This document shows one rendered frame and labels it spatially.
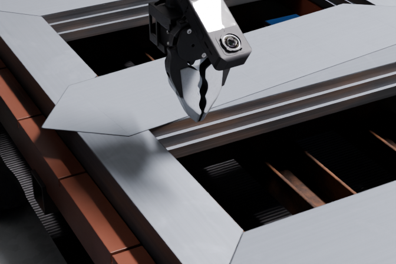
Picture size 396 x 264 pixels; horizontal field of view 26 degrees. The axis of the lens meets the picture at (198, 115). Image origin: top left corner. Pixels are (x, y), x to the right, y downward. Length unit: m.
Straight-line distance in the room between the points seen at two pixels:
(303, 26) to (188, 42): 0.50
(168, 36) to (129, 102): 0.22
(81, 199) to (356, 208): 0.36
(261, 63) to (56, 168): 0.38
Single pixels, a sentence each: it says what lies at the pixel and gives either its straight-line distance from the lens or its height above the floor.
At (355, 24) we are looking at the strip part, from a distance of 1.54.
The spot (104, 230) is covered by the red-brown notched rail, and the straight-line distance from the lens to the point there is 1.09.
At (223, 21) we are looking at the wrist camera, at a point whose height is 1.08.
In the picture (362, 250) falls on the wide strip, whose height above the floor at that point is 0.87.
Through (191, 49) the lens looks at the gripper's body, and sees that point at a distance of 1.05.
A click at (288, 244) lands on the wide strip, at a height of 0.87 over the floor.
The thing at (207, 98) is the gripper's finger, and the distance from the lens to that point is 1.10.
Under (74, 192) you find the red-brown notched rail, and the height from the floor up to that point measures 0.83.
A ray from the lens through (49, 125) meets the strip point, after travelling 1.22.
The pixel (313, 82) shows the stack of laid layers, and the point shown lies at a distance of 1.33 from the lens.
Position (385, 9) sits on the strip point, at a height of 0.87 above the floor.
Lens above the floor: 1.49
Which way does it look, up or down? 30 degrees down
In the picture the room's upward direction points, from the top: straight up
